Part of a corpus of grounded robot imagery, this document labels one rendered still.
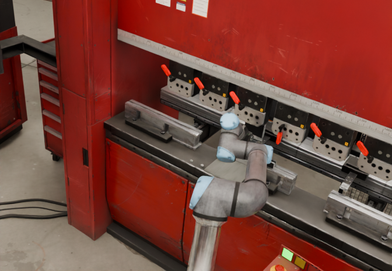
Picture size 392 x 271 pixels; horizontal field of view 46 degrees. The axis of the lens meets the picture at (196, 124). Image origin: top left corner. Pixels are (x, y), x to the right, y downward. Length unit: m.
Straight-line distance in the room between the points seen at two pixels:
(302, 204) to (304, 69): 0.66
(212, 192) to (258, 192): 0.15
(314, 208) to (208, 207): 0.86
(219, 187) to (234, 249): 1.04
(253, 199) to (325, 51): 0.71
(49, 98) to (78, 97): 0.88
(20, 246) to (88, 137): 0.92
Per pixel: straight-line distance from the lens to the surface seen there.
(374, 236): 2.18
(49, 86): 3.39
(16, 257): 3.16
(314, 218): 2.20
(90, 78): 2.47
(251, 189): 1.51
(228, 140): 1.86
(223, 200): 1.49
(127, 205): 2.89
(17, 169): 3.82
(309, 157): 2.44
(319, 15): 1.88
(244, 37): 2.05
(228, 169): 2.15
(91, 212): 3.01
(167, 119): 2.52
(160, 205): 2.68
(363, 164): 2.03
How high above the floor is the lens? 2.29
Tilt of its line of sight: 32 degrees down
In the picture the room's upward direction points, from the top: 6 degrees clockwise
